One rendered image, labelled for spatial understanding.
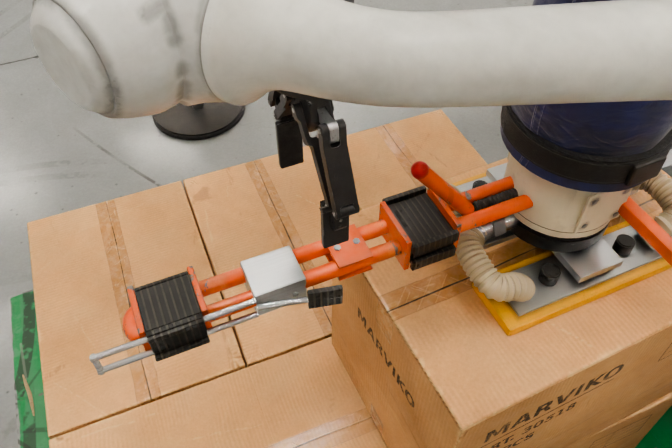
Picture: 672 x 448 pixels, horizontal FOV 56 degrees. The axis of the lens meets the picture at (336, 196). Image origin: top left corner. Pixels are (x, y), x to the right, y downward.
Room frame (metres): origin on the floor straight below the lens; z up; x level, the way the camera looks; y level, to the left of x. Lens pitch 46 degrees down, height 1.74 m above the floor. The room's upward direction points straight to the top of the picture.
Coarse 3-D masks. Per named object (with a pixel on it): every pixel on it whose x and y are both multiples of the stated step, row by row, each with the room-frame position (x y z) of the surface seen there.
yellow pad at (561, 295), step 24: (624, 240) 0.61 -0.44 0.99; (528, 264) 0.59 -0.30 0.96; (552, 264) 0.57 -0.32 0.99; (624, 264) 0.59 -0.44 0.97; (648, 264) 0.59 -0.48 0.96; (552, 288) 0.54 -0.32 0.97; (576, 288) 0.54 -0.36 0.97; (600, 288) 0.55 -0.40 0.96; (504, 312) 0.51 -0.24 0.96; (528, 312) 0.50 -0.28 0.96; (552, 312) 0.51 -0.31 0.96
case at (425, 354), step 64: (640, 192) 0.76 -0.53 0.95; (512, 256) 0.62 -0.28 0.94; (384, 320) 0.52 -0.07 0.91; (448, 320) 0.50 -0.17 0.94; (576, 320) 0.50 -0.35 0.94; (640, 320) 0.50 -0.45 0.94; (384, 384) 0.51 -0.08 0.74; (448, 384) 0.40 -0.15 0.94; (512, 384) 0.40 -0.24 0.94; (576, 384) 0.43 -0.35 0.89; (640, 384) 0.52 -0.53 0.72
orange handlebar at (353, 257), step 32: (480, 192) 0.63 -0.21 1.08; (352, 224) 0.57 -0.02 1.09; (384, 224) 0.57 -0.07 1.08; (480, 224) 0.58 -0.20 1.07; (640, 224) 0.57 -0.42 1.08; (320, 256) 0.53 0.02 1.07; (352, 256) 0.51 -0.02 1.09; (384, 256) 0.52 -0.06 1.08; (224, 288) 0.47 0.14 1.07; (128, 320) 0.42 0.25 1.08
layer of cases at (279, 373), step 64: (384, 128) 1.41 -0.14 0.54; (448, 128) 1.41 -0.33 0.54; (192, 192) 1.15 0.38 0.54; (256, 192) 1.15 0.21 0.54; (320, 192) 1.15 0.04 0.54; (384, 192) 1.15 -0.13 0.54; (64, 256) 0.94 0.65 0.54; (128, 256) 0.94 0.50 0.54; (192, 256) 0.94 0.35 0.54; (64, 320) 0.76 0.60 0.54; (256, 320) 0.76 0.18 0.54; (320, 320) 0.76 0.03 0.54; (64, 384) 0.60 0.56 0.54; (128, 384) 0.60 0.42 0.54; (192, 384) 0.61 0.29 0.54; (256, 384) 0.60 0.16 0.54; (320, 384) 0.60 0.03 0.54
